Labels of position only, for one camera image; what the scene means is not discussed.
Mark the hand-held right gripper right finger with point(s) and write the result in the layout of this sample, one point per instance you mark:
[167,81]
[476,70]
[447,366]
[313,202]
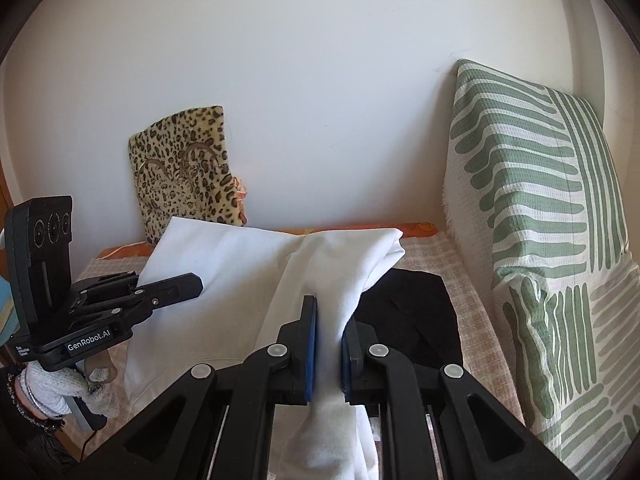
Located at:
[345,360]

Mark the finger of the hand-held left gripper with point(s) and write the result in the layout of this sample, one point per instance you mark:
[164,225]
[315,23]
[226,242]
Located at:
[105,285]
[170,290]

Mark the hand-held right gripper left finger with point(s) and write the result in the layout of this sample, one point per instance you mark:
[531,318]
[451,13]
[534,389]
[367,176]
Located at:
[310,350]

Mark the white sweatshirt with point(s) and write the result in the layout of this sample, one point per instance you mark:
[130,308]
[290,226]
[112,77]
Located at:
[225,285]

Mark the person's left forearm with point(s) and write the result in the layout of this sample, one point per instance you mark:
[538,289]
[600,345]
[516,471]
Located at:
[25,440]

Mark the person's left hand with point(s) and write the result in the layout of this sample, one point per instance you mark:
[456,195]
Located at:
[50,390]

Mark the black garment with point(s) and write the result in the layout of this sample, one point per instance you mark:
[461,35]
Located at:
[410,310]

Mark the leopard print cushion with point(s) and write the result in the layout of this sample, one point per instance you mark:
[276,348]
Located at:
[185,180]

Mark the beige plaid blanket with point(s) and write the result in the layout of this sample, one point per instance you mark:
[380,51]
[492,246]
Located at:
[470,310]

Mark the orange floral sheet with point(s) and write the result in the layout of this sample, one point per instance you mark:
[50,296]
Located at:
[420,229]

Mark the green striped white pillow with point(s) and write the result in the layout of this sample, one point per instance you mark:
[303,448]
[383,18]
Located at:
[540,210]

